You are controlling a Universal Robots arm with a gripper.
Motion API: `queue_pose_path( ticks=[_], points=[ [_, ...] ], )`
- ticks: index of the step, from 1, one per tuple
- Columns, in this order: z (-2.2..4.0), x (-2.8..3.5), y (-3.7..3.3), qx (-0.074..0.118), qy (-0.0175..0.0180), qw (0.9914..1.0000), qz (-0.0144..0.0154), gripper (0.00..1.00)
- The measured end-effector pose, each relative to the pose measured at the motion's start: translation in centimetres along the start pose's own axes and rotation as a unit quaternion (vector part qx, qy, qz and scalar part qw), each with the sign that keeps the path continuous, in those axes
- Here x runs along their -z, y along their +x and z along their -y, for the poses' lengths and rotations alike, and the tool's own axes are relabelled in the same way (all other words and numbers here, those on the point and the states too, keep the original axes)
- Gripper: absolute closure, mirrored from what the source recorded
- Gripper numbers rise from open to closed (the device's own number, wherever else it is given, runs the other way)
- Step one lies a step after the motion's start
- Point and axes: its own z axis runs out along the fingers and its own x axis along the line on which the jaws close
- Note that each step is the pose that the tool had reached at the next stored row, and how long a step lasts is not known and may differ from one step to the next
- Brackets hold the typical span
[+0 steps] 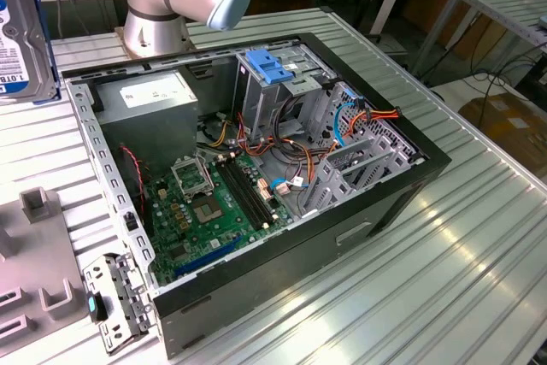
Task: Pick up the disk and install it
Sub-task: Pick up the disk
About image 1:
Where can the hard disk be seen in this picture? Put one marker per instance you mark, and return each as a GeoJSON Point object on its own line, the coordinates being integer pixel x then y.
{"type": "Point", "coordinates": [21, 40]}

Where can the silver disk bay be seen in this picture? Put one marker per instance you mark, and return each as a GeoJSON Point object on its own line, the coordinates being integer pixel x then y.
{"type": "Point", "coordinates": [334, 192]}

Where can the white orange connector block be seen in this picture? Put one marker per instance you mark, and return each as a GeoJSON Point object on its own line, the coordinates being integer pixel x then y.
{"type": "Point", "coordinates": [265, 190]}

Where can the black RAM slot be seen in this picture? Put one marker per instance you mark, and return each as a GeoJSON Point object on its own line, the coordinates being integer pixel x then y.
{"type": "Point", "coordinates": [239, 198]}
{"type": "Point", "coordinates": [250, 194]}

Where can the silver optical drive cage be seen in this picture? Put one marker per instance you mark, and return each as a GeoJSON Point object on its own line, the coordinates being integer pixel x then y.
{"type": "Point", "coordinates": [260, 100]}

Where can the CPU socket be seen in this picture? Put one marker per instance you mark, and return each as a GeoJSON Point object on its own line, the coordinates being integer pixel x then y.
{"type": "Point", "coordinates": [207, 211]}

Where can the blue plastic drive latch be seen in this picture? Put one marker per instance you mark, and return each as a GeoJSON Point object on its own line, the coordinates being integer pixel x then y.
{"type": "Point", "coordinates": [267, 68]}

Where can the blue expansion slot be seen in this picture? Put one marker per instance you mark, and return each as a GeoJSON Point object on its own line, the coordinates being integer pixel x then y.
{"type": "Point", "coordinates": [205, 256]}

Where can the black PC case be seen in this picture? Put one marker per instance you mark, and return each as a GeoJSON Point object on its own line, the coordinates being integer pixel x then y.
{"type": "Point", "coordinates": [278, 279]}

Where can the grey power supply unit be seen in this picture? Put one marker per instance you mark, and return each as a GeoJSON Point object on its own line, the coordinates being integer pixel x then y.
{"type": "Point", "coordinates": [149, 125]}

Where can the green motherboard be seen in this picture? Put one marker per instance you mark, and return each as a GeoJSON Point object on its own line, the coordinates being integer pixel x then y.
{"type": "Point", "coordinates": [166, 237]}

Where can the black case fan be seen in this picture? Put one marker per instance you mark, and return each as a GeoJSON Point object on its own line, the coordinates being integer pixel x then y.
{"type": "Point", "coordinates": [128, 194]}

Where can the black latch with blue tab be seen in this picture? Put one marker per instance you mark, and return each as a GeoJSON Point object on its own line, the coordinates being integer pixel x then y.
{"type": "Point", "coordinates": [96, 307]}

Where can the flat cardboard box with label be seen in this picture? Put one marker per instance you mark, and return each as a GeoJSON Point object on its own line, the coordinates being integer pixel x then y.
{"type": "Point", "coordinates": [513, 125]}

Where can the grey parts rack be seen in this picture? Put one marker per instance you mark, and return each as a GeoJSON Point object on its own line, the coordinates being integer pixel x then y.
{"type": "Point", "coordinates": [38, 254]}

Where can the metal slat side table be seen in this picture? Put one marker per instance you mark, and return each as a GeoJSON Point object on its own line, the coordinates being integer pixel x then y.
{"type": "Point", "coordinates": [495, 1]}

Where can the small black case switch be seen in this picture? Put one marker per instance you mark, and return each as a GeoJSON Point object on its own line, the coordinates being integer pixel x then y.
{"type": "Point", "coordinates": [130, 221]}

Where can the hinged metal slot bracket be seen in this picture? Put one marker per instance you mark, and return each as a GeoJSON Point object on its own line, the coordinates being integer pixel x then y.
{"type": "Point", "coordinates": [124, 296]}

